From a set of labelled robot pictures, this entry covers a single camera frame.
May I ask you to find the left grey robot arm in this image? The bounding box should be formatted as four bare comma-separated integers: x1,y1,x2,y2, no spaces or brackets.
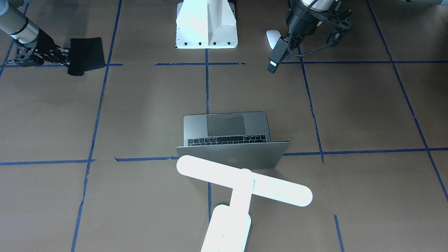
285,0,353,49

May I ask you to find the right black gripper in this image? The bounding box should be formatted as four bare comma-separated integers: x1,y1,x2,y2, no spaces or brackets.
14,44,58,67

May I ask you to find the grey laptop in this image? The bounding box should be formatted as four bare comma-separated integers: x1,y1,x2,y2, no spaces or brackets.
176,111,290,170

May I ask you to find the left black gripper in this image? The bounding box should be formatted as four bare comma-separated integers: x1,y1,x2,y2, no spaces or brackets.
285,2,352,48

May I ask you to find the white desk lamp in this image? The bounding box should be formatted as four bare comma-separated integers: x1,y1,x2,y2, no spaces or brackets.
176,155,313,252

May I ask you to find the white computer mouse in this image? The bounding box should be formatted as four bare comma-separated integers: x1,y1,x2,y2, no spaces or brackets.
266,30,281,50

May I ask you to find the black mouse pad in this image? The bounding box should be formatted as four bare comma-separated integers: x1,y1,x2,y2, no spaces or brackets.
67,37,106,76

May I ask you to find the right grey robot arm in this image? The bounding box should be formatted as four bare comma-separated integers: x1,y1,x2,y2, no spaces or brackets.
1,0,62,67

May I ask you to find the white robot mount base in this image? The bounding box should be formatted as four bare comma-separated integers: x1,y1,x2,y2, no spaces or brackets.
175,0,238,49

